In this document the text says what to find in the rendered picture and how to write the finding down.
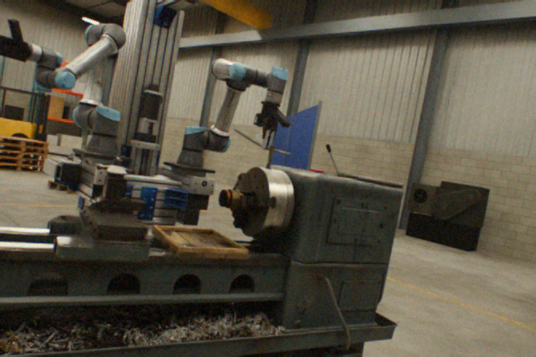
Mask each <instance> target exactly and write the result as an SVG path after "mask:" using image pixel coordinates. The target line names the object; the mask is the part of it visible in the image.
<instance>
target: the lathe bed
mask: <svg viewBox="0 0 536 357"><path fill-rule="evenodd" d="M0 230H1V231H2V230H5V231H3V232H1V231H0V308H28V307H39V308H54V307H80V306H106V305H134V304H186V303H212V302H239V301H265V300H283V299H284V295H283V291H284V286H285V281H286V270H287V266H290V262H291V261H292V260H291V259H290V258H288V257H281V254H280V253H266V247H267V245H264V244H259V242H260V241H236V242H237V243H239V244H240V245H242V246H244V247H245V248H247V249H248V257H247V260H242V259H226V258H225V259H211V258H184V257H175V255H174V254H172V253H171V252H170V251H169V250H168V249H167V248H166V247H165V246H164V245H163V244H162V243H161V242H160V241H157V240H158V239H157V238H156V237H155V236H145V238H147V240H148V241H149V242H150V243H151V245H150V247H151V248H150V250H149V251H152V252H149V253H150V254H149V256H148V261H132V260H120V259H85V258H62V257H58V256H57V253H55V252H54V250H53V239H54V238H56V239H57V237H78V238H81V235H80V234H76V233H50V232H49V229H26V228H11V227H0ZM9 231H10V232H9ZM31 231H32V232H31ZM44 231H45V232H47V234H48V235H46V233H45V235H44ZM16 232H17V233H16ZM150 238H151V239H150ZM156 239H157V240H156ZM12 241H13V242H12ZM47 244H48V245H47ZM2 247H4V249H5V248H6V249H5V250H4V249H3V248H2ZM10 247H11V249H10ZM47 247H49V248H50V249H49V250H48V251H47ZM22 248H24V250H23V249H22ZM15 249H17V250H15ZM39 250H40V251H39ZM44 250H45V251H44ZM156 252H157V253H156ZM163 252H164V253H163ZM169 252H170V253H169ZM152 253H153V254H152ZM165 254H166V255H165ZM249 256H251V257H249ZM252 257H253V258H254V259H253V258H252ZM50 273H51V274H50ZM54 274H55V275H54ZM123 274H124V275H123ZM125 274H126V275H125ZM187 274H188V275H187ZM189 274H190V275H189ZM193 274H194V275H193ZM133 275H134V276H133ZM238 276H240V277H241V278H239V277H238ZM113 277H114V278H116V279H114V280H113ZM124 277H125V278H127V279H126V280H122V279H124ZM236 277H238V279H236ZM60 278H61V281H59V279H60ZM40 279H41V280H40ZM47 279H48V280H47ZM53 279H54V280H53ZM130 280H134V281H130ZM36 281H37V282H36ZM117 281H118V282H117ZM124 281H128V282H124ZM233 281H236V283H235V282H233ZM122 287H123V288H122ZM184 287H186V288H184Z"/></svg>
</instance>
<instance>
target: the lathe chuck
mask: <svg viewBox="0 0 536 357"><path fill-rule="evenodd" d="M248 174H249V178H250V187H251V191H254V192H255V193H256V196H259V197H267V198H272V196H273V197H274V198H275V200H274V207H273V209H271V207H263V206H254V211H251V212H250V213H249V214H248V217H247V220H246V223H245V225H244V227H243V231H242V233H243V234H244V235H245V236H247V237H265V238H268V237H272V236H274V235H275V234H276V233H277V232H278V231H279V229H280V228H281V226H282V223H283V222H284V219H285V216H286V210H287V203H288V194H287V187H286V181H285V179H284V178H283V176H282V174H281V173H280V172H279V171H277V170H274V169H270V170H268V169H266V168H263V167H252V168H251V169H249V170H248ZM269 226H273V227H274V228H273V230H271V231H267V230H266V229H267V227H269Z"/></svg>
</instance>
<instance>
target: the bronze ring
mask: <svg viewBox="0 0 536 357"><path fill-rule="evenodd" d="M240 195H243V194H242V193H239V190H237V189H234V190H230V189H228V190H221V191H220V193H219V205H220V206H221V207H225V208H226V209H232V210H237V209H238V207H242V204H239V203H240Z"/></svg>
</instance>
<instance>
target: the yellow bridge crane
mask: <svg viewBox="0 0 536 357"><path fill-rule="evenodd" d="M200 1H201V2H204V3H206V4H208V5H209V6H212V7H213V8H215V9H217V10H219V11H221V12H223V13H225V14H228V15H230V16H231V17H233V18H236V19H238V20H239V21H241V22H244V23H246V24H247V25H249V26H252V27H254V28H255V29H267V28H270V23H271V18H272V15H271V14H268V13H267V12H266V11H264V10H262V9H260V8H258V7H257V6H255V5H253V4H250V3H249V2H247V1H245V0H200Z"/></svg>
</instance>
